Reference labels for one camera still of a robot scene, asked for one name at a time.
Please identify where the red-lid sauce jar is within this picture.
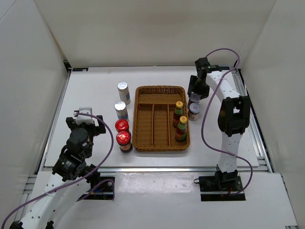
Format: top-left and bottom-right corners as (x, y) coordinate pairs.
(116, 131), (132, 153)
(115, 119), (130, 133)

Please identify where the far white-lid paste jar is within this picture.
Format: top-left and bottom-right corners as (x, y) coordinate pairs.
(188, 93), (201, 108)

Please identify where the far silver-lid spice jar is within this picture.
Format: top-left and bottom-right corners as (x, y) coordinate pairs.
(117, 81), (131, 105)

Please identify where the dark table label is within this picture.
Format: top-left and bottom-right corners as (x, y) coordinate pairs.
(219, 66), (230, 70)
(72, 68), (89, 72)

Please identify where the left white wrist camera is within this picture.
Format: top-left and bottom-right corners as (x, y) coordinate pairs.
(73, 107), (94, 125)

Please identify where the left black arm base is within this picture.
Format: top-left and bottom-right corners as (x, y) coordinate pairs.
(78, 174), (115, 201)

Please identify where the far red-lid sauce jar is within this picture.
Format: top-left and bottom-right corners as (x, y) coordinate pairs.
(115, 119), (130, 133)

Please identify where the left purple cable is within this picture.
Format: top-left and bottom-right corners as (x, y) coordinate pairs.
(0, 114), (115, 229)

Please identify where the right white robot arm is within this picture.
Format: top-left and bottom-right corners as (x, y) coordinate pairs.
(187, 57), (251, 191)

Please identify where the brown wicker divided basket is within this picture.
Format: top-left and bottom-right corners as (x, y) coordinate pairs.
(132, 85), (190, 152)

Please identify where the purple cable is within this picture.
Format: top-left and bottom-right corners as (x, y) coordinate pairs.
(201, 48), (253, 196)
(0, 114), (115, 229)

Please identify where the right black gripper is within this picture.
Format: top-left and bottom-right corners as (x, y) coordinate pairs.
(187, 75), (210, 100)

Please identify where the right dark table label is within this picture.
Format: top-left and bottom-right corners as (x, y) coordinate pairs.
(219, 66), (230, 70)

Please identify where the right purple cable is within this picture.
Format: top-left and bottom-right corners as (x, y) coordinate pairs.
(201, 48), (253, 196)

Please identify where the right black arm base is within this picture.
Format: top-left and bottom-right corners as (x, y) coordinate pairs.
(193, 175), (246, 202)

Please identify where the white-lid paste jar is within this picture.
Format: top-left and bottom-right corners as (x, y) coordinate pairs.
(188, 103), (201, 121)
(188, 93), (201, 108)

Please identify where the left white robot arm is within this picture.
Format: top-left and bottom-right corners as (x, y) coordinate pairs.
(10, 110), (110, 229)

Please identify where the left dark table label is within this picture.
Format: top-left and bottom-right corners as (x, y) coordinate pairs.
(72, 68), (89, 72)

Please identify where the silver-lid spice jar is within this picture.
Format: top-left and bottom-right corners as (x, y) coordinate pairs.
(117, 81), (131, 105)
(114, 101), (129, 121)

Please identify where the near white-lid paste jar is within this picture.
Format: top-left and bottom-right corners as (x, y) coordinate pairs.
(188, 103), (201, 121)

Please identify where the yellow-cap sauce bottle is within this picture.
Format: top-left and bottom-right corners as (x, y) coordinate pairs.
(175, 116), (187, 141)
(173, 101), (183, 127)

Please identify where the near silver-lid spice jar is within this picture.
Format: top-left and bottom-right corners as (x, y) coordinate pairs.
(114, 101), (129, 121)

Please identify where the near red-lid sauce jar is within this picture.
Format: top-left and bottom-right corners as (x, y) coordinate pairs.
(116, 131), (132, 153)

